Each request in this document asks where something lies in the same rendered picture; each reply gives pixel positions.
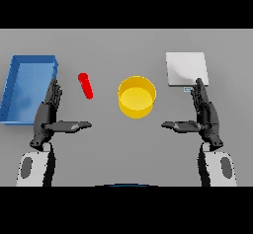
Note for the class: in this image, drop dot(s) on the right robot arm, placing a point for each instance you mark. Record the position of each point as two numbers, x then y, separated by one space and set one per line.
217 168

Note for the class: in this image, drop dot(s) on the red beaker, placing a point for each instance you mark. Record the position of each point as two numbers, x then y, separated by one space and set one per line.
85 86

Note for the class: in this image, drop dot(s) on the yellow bowl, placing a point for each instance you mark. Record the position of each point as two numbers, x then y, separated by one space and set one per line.
136 98

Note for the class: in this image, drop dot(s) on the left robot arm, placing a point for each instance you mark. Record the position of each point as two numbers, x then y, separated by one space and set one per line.
34 168

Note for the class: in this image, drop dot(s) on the pale square scale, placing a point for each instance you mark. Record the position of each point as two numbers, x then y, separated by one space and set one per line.
186 68

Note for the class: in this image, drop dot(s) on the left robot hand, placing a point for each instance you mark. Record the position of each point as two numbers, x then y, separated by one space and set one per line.
46 116

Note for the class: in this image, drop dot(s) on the blue tray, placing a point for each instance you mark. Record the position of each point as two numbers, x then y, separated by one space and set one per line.
26 90

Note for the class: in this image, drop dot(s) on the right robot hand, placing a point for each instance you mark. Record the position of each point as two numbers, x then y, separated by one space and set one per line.
207 116

